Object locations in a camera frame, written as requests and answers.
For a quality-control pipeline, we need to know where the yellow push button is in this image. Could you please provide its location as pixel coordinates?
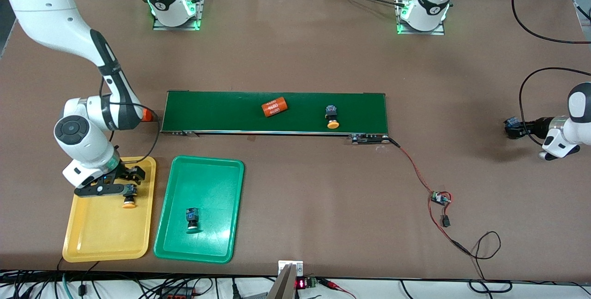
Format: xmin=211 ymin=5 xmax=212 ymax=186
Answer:
xmin=121 ymin=184 xmax=139 ymax=209
xmin=324 ymin=104 xmax=341 ymax=130

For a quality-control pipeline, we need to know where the yellow plastic tray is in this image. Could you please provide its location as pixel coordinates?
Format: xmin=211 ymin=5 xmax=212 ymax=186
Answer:
xmin=62 ymin=156 xmax=157 ymax=263

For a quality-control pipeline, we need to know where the green plastic tray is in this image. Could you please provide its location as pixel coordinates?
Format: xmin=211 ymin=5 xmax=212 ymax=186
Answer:
xmin=154 ymin=155 xmax=245 ymax=263

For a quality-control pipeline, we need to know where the green conveyor belt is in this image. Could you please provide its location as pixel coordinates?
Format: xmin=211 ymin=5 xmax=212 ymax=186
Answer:
xmin=161 ymin=90 xmax=389 ymax=136

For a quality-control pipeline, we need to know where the black power strip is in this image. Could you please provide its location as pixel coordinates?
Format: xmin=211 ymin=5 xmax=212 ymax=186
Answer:
xmin=159 ymin=287 xmax=195 ymax=299

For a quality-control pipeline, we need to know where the black conveyor motor drive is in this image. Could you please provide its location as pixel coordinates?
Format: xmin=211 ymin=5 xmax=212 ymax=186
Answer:
xmin=349 ymin=134 xmax=392 ymax=145

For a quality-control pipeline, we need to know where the grey metal pole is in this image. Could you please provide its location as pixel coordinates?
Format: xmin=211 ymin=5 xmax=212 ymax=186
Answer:
xmin=265 ymin=263 xmax=299 ymax=299

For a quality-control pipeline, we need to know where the red clip lead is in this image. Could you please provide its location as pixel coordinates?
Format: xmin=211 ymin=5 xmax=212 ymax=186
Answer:
xmin=319 ymin=278 xmax=357 ymax=299

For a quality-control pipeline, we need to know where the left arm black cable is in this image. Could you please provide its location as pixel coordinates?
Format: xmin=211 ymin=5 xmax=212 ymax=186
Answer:
xmin=512 ymin=0 xmax=591 ymax=146

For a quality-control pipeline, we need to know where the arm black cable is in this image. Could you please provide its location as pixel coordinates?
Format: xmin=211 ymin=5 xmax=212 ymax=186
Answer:
xmin=98 ymin=75 xmax=161 ymax=166
xmin=512 ymin=0 xmax=591 ymax=146

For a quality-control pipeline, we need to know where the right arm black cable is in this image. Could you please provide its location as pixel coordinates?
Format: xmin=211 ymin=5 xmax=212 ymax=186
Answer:
xmin=98 ymin=75 xmax=161 ymax=166

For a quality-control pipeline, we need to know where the thin black cable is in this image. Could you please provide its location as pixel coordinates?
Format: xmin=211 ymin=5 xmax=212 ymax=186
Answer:
xmin=469 ymin=231 xmax=513 ymax=293

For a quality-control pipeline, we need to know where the red black twin wire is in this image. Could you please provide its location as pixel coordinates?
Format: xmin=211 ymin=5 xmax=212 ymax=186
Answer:
xmin=389 ymin=138 xmax=472 ymax=256

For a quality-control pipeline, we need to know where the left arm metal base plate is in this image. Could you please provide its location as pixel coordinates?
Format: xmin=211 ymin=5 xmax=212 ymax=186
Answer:
xmin=397 ymin=0 xmax=446 ymax=36

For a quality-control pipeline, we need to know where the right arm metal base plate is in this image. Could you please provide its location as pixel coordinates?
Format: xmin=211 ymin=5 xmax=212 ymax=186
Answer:
xmin=152 ymin=0 xmax=206 ymax=31

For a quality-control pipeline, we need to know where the small metal bracket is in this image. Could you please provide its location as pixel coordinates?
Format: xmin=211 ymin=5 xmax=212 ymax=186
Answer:
xmin=278 ymin=260 xmax=304 ymax=277

